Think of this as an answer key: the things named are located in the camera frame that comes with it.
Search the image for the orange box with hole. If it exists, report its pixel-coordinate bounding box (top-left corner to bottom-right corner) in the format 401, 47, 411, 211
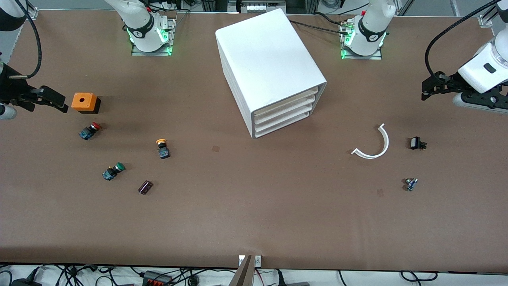
71, 93, 101, 114

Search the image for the white curved plastic strip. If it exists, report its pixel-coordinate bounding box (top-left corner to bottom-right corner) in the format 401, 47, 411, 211
351, 123, 390, 159

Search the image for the grey control unit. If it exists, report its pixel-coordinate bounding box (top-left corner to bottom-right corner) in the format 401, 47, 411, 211
228, 0, 287, 15

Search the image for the black looped floor cable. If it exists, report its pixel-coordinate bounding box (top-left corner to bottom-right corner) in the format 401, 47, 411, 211
400, 271, 439, 282

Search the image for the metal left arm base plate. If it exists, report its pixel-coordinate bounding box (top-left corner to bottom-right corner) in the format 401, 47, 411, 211
340, 18, 384, 60

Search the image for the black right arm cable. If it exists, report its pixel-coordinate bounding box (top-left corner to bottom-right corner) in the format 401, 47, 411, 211
16, 0, 42, 79

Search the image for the green push button switch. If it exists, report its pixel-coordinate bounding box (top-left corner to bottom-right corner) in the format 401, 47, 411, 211
102, 162, 126, 181

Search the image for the black red power strip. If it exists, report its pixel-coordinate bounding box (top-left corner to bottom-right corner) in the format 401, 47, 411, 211
142, 271, 172, 286

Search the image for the black table cable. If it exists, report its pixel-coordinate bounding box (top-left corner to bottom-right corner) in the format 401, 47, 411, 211
289, 19, 352, 36
314, 12, 344, 25

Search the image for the white drawer cabinet housing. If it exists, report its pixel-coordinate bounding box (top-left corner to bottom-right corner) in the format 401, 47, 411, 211
215, 8, 328, 139

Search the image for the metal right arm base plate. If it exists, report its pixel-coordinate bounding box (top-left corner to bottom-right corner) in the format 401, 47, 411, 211
131, 16, 177, 56

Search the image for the white cabinet drawer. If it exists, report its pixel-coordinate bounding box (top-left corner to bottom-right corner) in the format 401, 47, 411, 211
254, 104, 314, 131
253, 89, 321, 118
254, 111, 310, 139
254, 97, 317, 124

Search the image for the brown wooden plank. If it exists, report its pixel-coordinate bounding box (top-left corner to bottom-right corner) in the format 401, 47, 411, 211
229, 255, 254, 286

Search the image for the red push button switch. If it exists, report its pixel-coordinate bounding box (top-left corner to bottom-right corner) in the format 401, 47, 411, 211
78, 122, 102, 140

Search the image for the yellow push button switch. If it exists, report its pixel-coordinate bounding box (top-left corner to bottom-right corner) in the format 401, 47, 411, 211
156, 139, 171, 160

